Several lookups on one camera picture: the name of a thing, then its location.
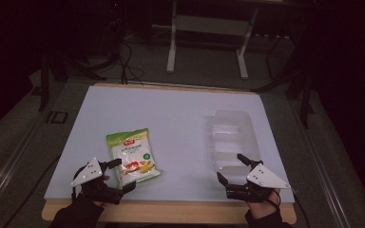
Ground white metal stand frame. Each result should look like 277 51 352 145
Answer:
165 0 260 81

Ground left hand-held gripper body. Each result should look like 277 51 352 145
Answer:
70 157 125 205

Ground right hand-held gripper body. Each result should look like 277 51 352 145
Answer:
226 162 292 204

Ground black cable bundle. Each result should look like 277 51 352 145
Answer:
117 40 145 86

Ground black tripod stand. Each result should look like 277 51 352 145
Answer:
251 18 317 129
37 47 108 112

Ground person's left hand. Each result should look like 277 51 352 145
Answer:
92 175 111 207

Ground black floor bracket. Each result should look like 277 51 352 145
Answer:
45 110 69 124

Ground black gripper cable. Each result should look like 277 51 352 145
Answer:
292 191 312 228

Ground aluminium floor rail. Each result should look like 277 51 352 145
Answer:
0 107 50 219
289 94 353 228

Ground person's right hand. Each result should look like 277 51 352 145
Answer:
246 188 281 220

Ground green and white snack packet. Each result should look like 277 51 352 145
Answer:
106 127 163 188

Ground thin black floor cable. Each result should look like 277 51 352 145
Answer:
2 154 62 228

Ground clear plastic tray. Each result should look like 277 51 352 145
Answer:
206 109 262 179

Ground white table cover sheet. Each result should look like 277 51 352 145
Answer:
44 85 296 203

